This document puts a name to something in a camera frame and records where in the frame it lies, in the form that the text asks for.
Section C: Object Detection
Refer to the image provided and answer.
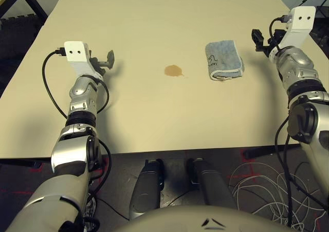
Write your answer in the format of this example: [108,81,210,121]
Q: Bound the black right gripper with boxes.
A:
[251,29,285,59]

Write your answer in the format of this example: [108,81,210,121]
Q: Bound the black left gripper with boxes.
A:
[88,50,116,76]

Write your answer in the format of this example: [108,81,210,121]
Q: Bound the blue rag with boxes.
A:
[205,39,244,81]

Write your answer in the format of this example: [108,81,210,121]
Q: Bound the brown liquid spill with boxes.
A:
[164,64,189,78]

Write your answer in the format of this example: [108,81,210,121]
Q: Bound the black foam floor mat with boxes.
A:
[0,14,45,68]

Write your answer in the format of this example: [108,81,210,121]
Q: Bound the black table foot bar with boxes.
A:
[243,146,300,159]

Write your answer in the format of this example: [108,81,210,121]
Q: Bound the grey robot left leg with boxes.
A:
[128,158,165,220]

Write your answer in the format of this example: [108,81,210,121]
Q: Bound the grey robot leg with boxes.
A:
[186,157,236,209]
[128,158,165,220]

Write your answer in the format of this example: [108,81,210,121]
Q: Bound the grey robot right leg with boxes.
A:
[186,157,236,209]

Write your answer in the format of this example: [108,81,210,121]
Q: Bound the beige robot torso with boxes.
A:
[110,205,291,232]

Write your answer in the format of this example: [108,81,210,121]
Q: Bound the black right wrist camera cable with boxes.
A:
[269,15,288,50]

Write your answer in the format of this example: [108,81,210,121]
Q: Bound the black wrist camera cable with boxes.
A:
[42,47,110,119]
[269,15,288,50]

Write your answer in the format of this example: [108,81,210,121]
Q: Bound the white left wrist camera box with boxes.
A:
[64,41,103,79]

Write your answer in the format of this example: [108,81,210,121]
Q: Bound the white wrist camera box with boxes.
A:
[279,6,316,50]
[64,41,103,79]

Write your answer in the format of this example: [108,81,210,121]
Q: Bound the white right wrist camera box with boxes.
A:
[279,6,316,50]

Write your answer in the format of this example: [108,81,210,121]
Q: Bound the black left wrist camera cable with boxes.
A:
[42,47,110,119]

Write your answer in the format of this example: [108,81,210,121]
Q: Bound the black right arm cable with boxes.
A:
[274,113,329,227]

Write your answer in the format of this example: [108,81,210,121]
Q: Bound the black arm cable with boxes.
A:
[87,139,113,207]
[274,113,329,227]

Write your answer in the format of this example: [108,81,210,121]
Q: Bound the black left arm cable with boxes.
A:
[87,139,113,207]

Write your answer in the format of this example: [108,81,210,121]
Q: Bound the white tangled floor cable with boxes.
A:
[228,157,327,229]

